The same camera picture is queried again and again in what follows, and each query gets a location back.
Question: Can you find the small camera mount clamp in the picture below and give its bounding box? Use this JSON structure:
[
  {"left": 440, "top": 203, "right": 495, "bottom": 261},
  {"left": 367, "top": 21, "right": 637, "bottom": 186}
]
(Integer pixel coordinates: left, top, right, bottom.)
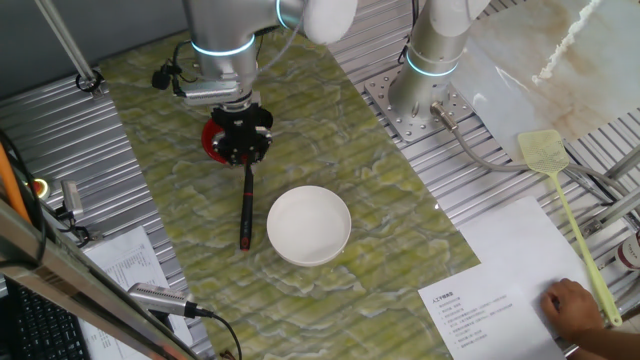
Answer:
[{"left": 54, "top": 207, "right": 92, "bottom": 245}]

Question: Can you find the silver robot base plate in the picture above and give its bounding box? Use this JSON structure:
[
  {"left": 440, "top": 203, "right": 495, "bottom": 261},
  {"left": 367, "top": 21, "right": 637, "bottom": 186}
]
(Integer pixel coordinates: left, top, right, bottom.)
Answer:
[{"left": 363, "top": 67, "right": 476, "bottom": 145}]

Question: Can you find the black ladle with red tip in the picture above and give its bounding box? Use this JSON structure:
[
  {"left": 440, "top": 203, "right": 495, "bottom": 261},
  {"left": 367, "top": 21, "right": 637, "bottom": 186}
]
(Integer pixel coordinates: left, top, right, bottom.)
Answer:
[{"left": 238, "top": 158, "right": 255, "bottom": 253}]

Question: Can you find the black camera cable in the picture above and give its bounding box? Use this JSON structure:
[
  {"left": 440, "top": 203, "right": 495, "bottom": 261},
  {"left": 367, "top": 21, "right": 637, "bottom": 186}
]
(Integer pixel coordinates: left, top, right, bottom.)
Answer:
[{"left": 192, "top": 305, "right": 244, "bottom": 360}]

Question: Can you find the person's bare forearm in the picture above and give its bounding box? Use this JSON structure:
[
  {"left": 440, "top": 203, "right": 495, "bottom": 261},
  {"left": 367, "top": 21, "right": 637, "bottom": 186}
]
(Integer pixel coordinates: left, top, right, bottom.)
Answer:
[{"left": 569, "top": 323, "right": 640, "bottom": 360}]

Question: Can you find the black keyboard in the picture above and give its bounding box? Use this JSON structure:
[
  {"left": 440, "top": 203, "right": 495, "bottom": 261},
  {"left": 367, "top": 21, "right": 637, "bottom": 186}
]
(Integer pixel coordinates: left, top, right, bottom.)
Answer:
[{"left": 4, "top": 279, "right": 94, "bottom": 360}]

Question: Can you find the grey corrugated cable conduit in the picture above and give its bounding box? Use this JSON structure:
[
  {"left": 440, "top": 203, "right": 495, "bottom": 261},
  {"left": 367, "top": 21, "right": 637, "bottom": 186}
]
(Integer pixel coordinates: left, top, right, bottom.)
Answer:
[{"left": 429, "top": 101, "right": 634, "bottom": 199}]

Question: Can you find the beige marble pattern sheet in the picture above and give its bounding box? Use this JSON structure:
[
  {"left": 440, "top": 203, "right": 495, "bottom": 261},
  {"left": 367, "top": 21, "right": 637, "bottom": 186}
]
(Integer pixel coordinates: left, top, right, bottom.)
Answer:
[{"left": 447, "top": 0, "right": 640, "bottom": 164}]

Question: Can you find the blank white paper sheet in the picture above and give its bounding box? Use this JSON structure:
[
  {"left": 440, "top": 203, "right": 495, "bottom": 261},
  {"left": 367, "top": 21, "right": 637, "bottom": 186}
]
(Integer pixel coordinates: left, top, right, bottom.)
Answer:
[{"left": 457, "top": 196, "right": 601, "bottom": 326}]

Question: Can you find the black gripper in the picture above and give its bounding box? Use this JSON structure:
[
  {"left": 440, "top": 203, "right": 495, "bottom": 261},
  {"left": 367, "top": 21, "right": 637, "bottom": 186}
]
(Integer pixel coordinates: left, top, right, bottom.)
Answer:
[{"left": 209, "top": 102, "right": 275, "bottom": 168}]

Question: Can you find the yellow-green fly swatter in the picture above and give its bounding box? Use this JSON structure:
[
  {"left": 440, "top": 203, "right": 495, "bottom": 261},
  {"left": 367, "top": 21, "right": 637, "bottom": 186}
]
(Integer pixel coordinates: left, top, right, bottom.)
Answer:
[{"left": 517, "top": 129, "right": 624, "bottom": 329}]

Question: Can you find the looped black cable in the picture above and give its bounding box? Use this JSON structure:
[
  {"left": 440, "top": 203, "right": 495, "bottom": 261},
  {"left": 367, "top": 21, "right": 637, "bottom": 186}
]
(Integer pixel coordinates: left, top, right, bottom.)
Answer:
[{"left": 397, "top": 0, "right": 420, "bottom": 65}]

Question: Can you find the black rod base clamp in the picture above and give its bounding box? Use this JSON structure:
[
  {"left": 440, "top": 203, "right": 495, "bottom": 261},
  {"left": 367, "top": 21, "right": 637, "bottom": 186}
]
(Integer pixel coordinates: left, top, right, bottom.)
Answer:
[{"left": 74, "top": 69, "right": 106, "bottom": 99}]

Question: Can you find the silver finned camera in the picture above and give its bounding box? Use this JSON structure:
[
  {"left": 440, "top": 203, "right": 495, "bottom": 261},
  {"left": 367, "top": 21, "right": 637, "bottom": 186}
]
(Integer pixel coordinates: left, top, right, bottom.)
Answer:
[{"left": 127, "top": 282, "right": 197, "bottom": 319}]

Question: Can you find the aluminium profile bar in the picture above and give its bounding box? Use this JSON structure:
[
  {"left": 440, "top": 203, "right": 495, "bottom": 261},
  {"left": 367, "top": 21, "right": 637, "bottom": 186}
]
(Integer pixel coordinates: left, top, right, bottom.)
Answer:
[
  {"left": 579, "top": 187, "right": 640, "bottom": 239},
  {"left": 602, "top": 144, "right": 640, "bottom": 181}
]

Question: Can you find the small grey camera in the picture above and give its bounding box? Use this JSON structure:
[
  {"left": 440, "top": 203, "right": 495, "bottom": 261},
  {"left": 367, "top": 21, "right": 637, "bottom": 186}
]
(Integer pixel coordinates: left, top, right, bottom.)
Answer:
[{"left": 59, "top": 179, "right": 85, "bottom": 216}]

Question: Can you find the green marble pattern mat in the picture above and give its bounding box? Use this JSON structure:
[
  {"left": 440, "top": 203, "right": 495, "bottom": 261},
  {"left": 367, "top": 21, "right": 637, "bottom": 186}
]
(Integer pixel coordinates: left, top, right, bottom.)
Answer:
[{"left": 97, "top": 24, "right": 481, "bottom": 360}]

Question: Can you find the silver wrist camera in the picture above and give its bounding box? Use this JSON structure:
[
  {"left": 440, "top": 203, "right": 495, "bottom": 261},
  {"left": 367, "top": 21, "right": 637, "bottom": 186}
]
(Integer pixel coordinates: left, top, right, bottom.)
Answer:
[{"left": 178, "top": 79, "right": 246, "bottom": 107}]

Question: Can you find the paper with short text list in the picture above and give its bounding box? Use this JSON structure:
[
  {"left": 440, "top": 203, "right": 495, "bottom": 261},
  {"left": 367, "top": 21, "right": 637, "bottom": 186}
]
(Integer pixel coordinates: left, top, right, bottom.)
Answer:
[{"left": 417, "top": 263, "right": 567, "bottom": 360}]

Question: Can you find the thin metal rod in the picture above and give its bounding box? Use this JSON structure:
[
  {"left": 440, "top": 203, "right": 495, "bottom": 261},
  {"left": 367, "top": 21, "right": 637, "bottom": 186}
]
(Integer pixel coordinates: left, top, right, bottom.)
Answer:
[{"left": 33, "top": 0, "right": 101, "bottom": 86}]

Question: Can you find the red white can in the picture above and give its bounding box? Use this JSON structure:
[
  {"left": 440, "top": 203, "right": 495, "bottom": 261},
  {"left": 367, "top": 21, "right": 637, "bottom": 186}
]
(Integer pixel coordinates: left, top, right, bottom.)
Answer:
[{"left": 613, "top": 232, "right": 640, "bottom": 273}]

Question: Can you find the orange pole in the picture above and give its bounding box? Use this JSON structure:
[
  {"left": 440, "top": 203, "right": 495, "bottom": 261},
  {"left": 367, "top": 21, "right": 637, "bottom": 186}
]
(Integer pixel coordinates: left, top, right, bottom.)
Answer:
[{"left": 0, "top": 142, "right": 31, "bottom": 224}]

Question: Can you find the person's bare hand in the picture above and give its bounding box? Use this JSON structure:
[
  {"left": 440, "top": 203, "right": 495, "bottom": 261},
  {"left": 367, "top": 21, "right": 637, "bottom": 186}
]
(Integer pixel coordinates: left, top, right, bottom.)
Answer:
[{"left": 539, "top": 277, "right": 605, "bottom": 344}]

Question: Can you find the aluminium frame bar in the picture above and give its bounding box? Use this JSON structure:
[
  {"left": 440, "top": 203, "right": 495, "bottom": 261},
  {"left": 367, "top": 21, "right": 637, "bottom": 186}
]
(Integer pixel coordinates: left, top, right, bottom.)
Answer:
[{"left": 0, "top": 197, "right": 201, "bottom": 360}]

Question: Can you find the white bowl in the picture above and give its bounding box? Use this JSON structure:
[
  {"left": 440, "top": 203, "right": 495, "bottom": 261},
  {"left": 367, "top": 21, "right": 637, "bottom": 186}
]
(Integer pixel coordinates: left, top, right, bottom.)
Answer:
[{"left": 266, "top": 185, "right": 353, "bottom": 268}]

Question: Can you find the paper with dense printed table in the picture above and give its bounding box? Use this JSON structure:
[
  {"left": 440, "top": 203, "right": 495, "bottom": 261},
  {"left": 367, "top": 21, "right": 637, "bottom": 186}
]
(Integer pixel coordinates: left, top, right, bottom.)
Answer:
[{"left": 79, "top": 225, "right": 195, "bottom": 360}]

